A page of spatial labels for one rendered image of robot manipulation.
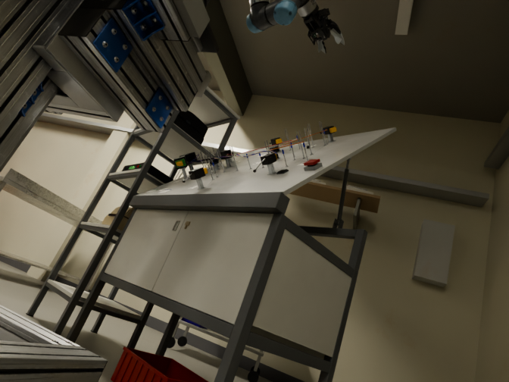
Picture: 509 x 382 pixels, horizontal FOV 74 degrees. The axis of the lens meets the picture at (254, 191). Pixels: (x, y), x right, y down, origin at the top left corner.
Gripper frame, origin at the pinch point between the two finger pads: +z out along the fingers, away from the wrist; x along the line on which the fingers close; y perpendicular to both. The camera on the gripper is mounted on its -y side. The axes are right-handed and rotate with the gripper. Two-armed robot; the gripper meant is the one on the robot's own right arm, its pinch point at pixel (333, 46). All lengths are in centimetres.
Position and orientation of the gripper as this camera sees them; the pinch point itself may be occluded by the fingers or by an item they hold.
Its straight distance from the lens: 160.4
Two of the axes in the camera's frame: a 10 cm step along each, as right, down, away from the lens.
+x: 7.6, -1.3, -6.4
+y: -2.4, 8.6, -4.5
